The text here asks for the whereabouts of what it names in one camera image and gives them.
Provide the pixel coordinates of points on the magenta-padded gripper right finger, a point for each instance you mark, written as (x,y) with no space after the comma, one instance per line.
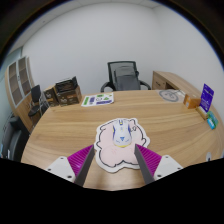
(166,165)

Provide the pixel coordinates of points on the white and blue computer mouse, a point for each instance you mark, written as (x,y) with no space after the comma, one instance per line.
(121,133)

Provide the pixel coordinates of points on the small brown cardboard box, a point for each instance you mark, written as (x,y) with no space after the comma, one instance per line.
(50,96)

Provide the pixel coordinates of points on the round white printed pad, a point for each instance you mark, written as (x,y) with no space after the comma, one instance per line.
(170,95)

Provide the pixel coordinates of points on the small black chair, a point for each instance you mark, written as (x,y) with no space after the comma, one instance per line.
(36,95)

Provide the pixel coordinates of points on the wooden shelf unit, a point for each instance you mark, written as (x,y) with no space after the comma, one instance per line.
(18,83)

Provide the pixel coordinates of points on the large brown printed box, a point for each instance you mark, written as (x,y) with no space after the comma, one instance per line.
(70,97)

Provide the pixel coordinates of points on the green and blue pack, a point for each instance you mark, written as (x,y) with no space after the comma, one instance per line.
(212,120)

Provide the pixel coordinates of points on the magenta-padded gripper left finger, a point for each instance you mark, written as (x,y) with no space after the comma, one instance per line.
(63,166)

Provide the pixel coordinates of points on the white sheet with coloured print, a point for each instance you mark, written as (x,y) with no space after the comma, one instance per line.
(97,99)

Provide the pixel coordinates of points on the black mesh office chair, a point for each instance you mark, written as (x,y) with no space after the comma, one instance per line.
(125,78)

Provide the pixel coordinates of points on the small grey table sticker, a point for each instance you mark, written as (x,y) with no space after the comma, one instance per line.
(208,156)

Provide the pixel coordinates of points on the black printed box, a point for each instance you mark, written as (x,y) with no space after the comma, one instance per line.
(66,84)

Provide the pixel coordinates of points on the small orange box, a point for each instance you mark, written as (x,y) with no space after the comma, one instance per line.
(191,101)

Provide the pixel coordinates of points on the wooden side desk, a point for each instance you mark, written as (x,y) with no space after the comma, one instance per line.
(173,80)

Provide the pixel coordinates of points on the purple standing sign card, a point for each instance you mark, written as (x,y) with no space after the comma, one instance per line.
(206,97)

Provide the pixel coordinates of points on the black leather sofa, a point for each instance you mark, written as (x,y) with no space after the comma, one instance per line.
(11,140)

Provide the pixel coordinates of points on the pink pig-shaped mouse pad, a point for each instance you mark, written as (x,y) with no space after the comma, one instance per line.
(113,155)

